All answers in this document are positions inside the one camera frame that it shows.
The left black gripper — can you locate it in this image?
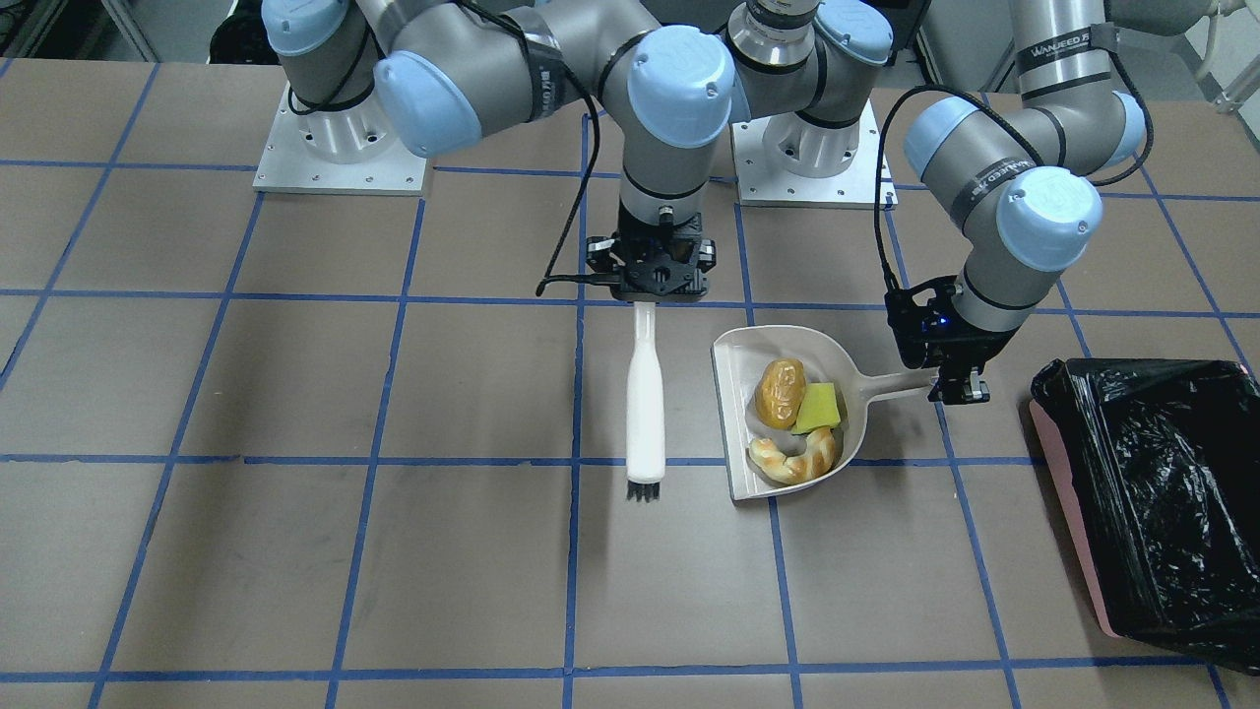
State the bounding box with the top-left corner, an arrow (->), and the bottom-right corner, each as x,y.
885,277 -> 1014,406

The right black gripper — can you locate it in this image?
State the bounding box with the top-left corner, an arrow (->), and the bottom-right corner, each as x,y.
586,208 -> 717,302

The beige plastic dustpan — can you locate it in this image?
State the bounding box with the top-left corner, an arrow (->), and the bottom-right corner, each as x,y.
712,326 -> 932,501

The yellow green sponge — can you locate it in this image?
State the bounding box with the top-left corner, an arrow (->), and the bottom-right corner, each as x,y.
791,382 -> 843,434

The beige hand brush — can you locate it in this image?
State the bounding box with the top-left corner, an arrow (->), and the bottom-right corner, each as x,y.
625,302 -> 667,501

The croissant bread toy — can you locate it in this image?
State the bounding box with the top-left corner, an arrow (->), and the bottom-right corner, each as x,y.
748,426 -> 839,485

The yellow potato toy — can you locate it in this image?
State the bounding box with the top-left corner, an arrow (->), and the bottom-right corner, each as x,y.
753,356 -> 806,429

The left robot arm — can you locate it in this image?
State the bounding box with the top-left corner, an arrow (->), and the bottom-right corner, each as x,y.
721,1 -> 1153,406

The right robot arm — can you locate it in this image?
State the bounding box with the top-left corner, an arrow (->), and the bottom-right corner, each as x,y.
255,1 -> 737,302

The pink bin with black bag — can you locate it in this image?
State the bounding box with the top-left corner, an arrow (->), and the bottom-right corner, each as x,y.
1031,358 -> 1259,675

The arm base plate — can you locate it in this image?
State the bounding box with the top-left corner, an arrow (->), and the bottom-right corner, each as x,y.
730,103 -> 898,210
253,89 -> 427,196

